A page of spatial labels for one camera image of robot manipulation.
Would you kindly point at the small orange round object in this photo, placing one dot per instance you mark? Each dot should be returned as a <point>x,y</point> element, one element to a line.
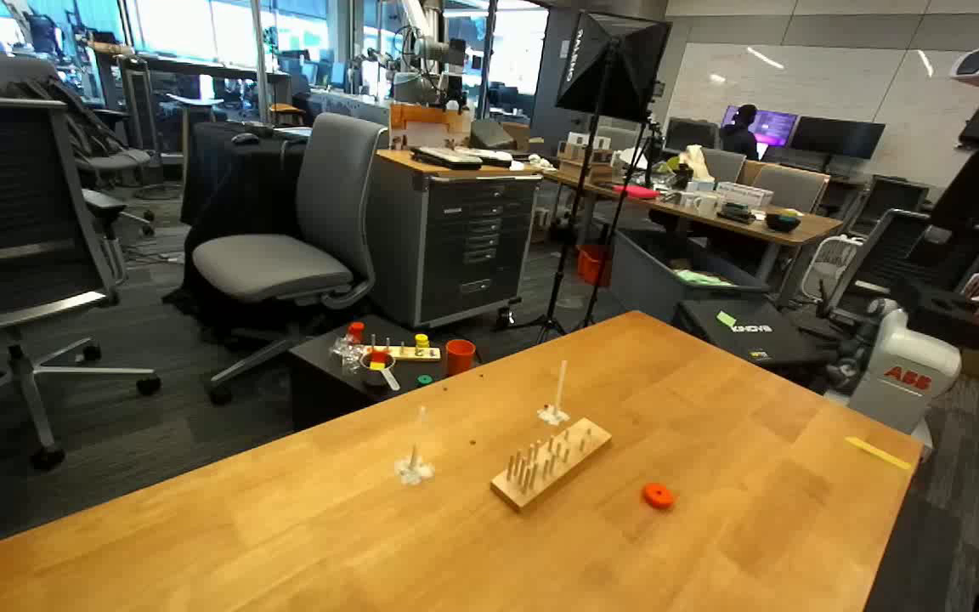
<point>657,495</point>

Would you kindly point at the white ABB robot base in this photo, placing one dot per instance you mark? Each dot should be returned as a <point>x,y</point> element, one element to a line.
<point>906,373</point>

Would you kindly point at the wooden peg board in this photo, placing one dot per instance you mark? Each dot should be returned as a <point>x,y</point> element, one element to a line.
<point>548,459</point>

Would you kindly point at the orange cup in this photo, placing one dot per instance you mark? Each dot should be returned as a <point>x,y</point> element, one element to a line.
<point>461,353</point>

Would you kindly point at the grey rolling cabinet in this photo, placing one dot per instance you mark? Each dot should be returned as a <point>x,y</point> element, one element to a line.
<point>447,244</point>

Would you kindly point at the clear plastic stand far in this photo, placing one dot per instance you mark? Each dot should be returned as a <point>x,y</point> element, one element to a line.
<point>556,414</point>

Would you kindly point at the colourful toy pieces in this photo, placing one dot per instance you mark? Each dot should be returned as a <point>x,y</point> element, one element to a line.
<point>357,351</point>

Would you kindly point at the black low toy table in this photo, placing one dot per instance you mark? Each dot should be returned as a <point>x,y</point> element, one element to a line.
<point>323,389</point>

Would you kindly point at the grey office chair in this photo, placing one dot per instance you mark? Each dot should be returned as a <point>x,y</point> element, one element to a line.
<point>323,265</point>

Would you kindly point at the wooden desk with clutter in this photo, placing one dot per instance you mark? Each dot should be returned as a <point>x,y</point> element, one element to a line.
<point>777,244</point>

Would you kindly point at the black softbox light stand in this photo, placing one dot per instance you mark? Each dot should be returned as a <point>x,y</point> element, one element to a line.
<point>611,76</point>

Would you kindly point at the yellow tape strip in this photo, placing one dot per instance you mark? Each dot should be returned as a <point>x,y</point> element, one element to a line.
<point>878,454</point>

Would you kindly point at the black mesh office chair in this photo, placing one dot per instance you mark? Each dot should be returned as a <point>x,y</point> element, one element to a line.
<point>53,263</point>

